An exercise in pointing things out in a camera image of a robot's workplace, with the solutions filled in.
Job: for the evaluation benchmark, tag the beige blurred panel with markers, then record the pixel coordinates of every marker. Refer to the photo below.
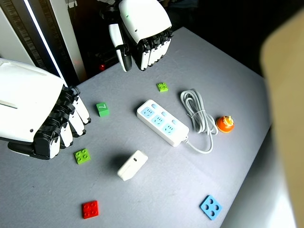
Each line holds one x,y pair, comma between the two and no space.
289,95

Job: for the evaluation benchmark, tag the white vertical pillar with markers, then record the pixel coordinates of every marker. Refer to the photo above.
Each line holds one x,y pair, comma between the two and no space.
69,35

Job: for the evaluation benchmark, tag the grey table cloth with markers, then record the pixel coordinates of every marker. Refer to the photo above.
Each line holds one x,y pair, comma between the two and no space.
166,185

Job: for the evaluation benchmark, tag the red four-stud toy brick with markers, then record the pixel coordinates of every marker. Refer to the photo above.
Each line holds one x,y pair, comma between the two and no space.
90,209

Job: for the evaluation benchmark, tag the green four-stud toy brick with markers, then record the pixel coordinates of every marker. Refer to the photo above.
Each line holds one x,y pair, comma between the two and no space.
162,87
82,156

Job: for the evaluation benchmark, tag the white power strip blue sockets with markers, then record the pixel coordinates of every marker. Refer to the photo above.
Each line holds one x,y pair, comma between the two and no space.
177,137

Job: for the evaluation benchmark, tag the blue four-hole foam tile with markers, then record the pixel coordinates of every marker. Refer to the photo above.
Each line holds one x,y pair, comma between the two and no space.
211,207

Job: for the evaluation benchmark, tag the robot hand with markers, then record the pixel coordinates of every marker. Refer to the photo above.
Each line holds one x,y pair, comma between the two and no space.
142,21
26,102

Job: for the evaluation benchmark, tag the orange toy cake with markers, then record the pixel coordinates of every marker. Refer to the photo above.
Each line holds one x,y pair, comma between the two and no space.
224,126

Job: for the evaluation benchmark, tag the small red knob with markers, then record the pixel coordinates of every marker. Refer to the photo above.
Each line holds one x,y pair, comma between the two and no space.
102,67

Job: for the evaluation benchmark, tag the green number cube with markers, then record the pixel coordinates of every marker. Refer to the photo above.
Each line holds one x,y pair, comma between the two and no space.
103,110

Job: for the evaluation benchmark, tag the white charger block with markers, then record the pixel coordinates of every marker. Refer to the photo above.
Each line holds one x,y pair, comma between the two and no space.
131,166

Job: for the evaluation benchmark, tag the white light strip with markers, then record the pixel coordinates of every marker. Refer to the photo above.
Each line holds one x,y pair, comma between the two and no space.
45,40

